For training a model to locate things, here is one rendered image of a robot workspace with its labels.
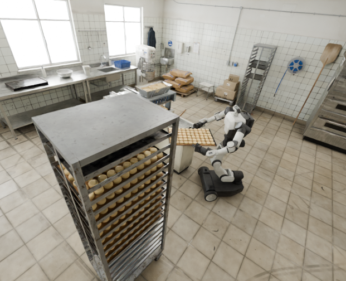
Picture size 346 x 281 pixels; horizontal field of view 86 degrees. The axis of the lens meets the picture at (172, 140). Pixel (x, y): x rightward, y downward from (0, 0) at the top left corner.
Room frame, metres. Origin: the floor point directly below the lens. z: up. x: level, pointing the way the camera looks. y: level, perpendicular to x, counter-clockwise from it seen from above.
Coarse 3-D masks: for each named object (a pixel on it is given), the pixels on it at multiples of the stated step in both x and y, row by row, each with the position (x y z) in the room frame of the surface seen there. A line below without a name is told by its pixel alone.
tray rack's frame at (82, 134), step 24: (120, 96) 1.20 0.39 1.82; (48, 120) 0.80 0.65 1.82; (72, 120) 0.82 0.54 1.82; (96, 120) 0.85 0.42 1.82; (120, 120) 0.87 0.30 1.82; (144, 120) 0.90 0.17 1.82; (168, 120) 0.93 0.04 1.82; (72, 144) 0.63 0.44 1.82; (96, 144) 0.64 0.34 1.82; (120, 144) 0.68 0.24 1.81; (72, 168) 0.51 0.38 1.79; (96, 240) 0.51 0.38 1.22; (96, 264) 0.66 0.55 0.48; (144, 264) 0.82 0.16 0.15
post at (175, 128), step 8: (176, 120) 0.98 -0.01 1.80; (176, 128) 0.98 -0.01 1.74; (176, 136) 0.99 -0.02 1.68; (176, 144) 1.00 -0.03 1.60; (168, 168) 0.99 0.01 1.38; (168, 176) 0.99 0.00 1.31; (168, 184) 0.98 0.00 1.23; (168, 192) 0.98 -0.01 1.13; (168, 200) 0.99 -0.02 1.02; (168, 208) 0.99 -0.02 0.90; (160, 248) 0.99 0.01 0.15
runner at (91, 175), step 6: (162, 138) 0.93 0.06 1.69; (150, 144) 0.86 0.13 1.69; (138, 150) 0.79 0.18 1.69; (144, 150) 0.82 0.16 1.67; (126, 156) 0.73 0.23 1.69; (132, 156) 0.76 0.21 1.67; (114, 162) 0.68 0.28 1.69; (120, 162) 0.70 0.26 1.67; (102, 168) 0.62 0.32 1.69; (108, 168) 0.65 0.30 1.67; (90, 174) 0.58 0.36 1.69; (96, 174) 0.60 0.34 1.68
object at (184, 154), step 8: (160, 144) 2.57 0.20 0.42; (168, 152) 2.44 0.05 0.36; (176, 152) 2.34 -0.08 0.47; (184, 152) 2.32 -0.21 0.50; (192, 152) 2.49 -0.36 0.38; (168, 160) 2.43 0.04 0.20; (176, 160) 2.32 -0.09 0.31; (184, 160) 2.34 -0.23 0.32; (176, 168) 2.31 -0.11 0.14; (184, 168) 2.38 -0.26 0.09
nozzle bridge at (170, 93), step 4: (168, 92) 3.08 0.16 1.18; (172, 92) 3.10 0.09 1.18; (156, 96) 2.83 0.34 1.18; (160, 96) 2.85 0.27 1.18; (164, 96) 2.89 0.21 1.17; (168, 96) 3.09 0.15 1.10; (172, 96) 3.10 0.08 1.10; (152, 100) 2.69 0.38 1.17; (156, 100) 2.87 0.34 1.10; (164, 100) 3.02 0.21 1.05; (168, 100) 3.03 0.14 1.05; (172, 100) 3.10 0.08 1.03; (160, 104) 2.88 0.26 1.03; (168, 104) 3.17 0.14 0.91
